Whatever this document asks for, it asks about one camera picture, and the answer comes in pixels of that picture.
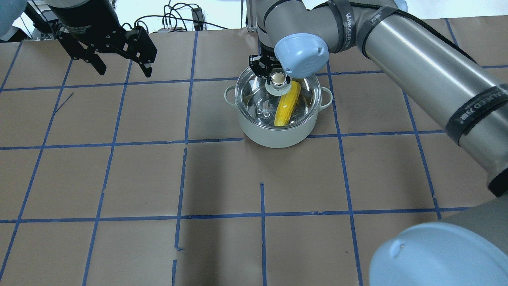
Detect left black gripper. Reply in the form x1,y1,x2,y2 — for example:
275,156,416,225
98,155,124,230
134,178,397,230
55,22,158,78

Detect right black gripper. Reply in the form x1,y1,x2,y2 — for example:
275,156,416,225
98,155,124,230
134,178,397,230
248,50,286,86

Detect yellow corn cob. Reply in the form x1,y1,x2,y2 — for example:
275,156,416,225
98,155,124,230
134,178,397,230
274,80,301,127

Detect glass pot lid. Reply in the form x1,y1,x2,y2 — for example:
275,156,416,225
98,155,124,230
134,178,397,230
232,68,327,130

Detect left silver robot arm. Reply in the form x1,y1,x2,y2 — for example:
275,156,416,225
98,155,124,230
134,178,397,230
1,0,158,77

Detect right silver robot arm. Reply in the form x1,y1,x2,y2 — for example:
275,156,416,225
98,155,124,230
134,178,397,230
254,0,508,286

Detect white electric cooking pot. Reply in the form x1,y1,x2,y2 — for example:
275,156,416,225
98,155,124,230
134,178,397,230
224,67,333,148

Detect black power adapter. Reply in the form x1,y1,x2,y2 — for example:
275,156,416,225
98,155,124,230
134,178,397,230
192,7,205,31

